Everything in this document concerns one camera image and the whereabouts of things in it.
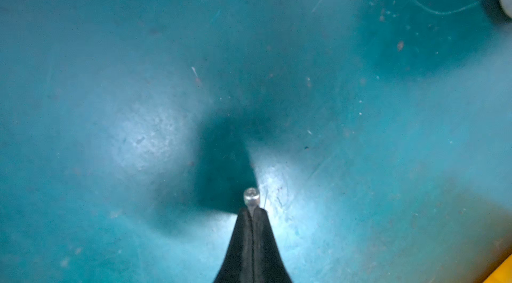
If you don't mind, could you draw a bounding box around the silver screw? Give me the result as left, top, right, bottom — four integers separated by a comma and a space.
243, 187, 261, 208

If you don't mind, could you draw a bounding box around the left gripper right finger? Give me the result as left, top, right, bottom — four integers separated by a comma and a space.
253, 207, 292, 283

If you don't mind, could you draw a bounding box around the yellow plastic storage box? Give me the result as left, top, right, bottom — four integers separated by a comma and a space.
483, 255, 512, 283

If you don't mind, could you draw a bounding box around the green mat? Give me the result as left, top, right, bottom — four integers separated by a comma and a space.
1, 0, 511, 282

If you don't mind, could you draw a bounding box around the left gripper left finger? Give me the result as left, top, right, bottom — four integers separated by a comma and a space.
214, 208, 254, 283

